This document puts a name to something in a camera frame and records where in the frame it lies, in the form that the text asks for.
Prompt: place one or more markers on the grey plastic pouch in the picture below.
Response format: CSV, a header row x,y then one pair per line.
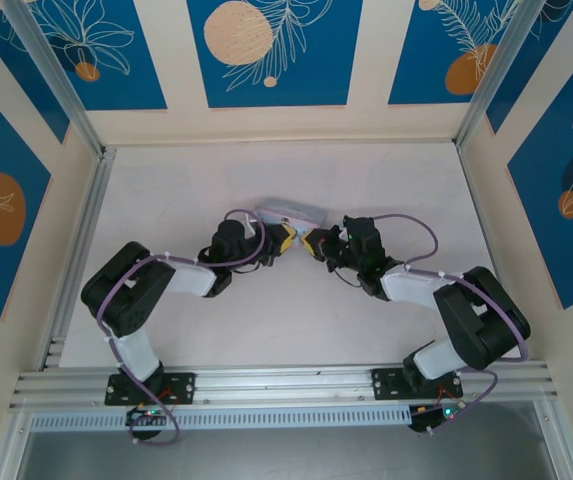
x,y
293,209

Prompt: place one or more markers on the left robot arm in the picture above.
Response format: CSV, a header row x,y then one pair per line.
x,y
191,280

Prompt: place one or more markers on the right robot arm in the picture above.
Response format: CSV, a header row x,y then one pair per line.
x,y
411,287

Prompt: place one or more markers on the black controller board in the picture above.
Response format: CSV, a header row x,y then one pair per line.
x,y
436,416
146,415

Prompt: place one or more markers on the aluminium side rail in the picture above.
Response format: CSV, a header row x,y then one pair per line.
x,y
491,250
93,210

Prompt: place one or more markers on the aluminium mounting rail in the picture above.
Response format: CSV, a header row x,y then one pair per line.
x,y
286,385

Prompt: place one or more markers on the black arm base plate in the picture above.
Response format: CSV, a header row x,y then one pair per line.
x,y
386,382
186,387

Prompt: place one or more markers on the aluminium frame post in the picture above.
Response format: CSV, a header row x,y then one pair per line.
x,y
61,85
496,75

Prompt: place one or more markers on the aluminium frame leg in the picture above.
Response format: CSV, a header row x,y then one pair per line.
x,y
558,445
8,450

